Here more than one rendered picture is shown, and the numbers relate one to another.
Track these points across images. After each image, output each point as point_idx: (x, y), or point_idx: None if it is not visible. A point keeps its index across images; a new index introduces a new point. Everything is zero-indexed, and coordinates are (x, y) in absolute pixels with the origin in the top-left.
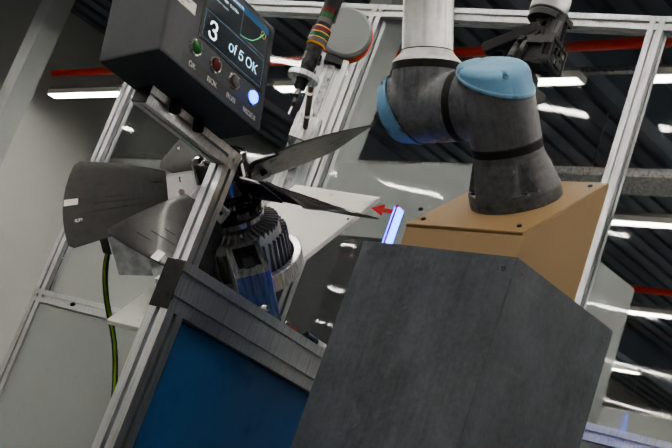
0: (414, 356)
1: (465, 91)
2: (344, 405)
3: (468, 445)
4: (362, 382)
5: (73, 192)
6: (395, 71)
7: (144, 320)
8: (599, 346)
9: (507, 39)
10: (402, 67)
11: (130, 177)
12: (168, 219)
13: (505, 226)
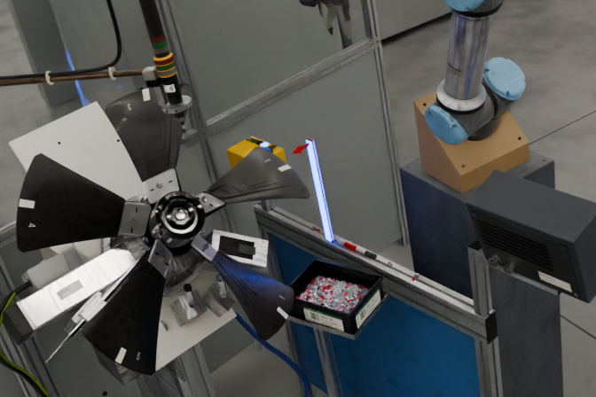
0: None
1: (507, 101)
2: (500, 274)
3: None
4: None
5: (113, 348)
6: (467, 115)
7: (489, 352)
8: None
9: None
10: (475, 112)
11: (134, 291)
12: (246, 288)
13: (513, 143)
